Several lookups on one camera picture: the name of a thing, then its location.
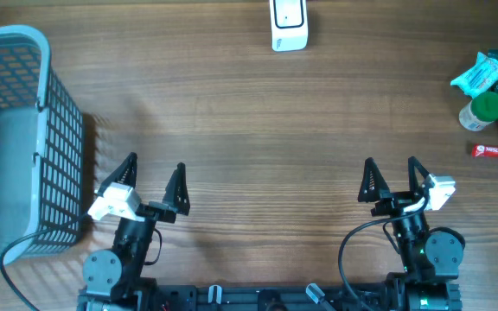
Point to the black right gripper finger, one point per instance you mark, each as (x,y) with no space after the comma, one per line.
(415,167)
(373,186)

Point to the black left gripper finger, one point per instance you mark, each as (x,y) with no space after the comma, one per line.
(125,174)
(176,193)

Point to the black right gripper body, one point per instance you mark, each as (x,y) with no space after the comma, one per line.
(394,203)

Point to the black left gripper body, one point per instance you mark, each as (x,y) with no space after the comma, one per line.
(158,212)

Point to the red coffee sachet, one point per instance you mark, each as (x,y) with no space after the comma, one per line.
(481,150)

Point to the green lid white jar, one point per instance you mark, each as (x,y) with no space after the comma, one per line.
(480,112)

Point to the mint toilet tissue packet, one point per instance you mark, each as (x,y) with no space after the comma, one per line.
(479,78)

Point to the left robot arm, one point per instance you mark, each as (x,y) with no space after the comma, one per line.
(113,275)

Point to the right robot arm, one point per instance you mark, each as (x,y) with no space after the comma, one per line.
(430,257)

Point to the white barcode scanner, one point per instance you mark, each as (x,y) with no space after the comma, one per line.
(289,25)

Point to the grey plastic mesh basket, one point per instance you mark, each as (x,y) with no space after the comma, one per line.
(41,150)

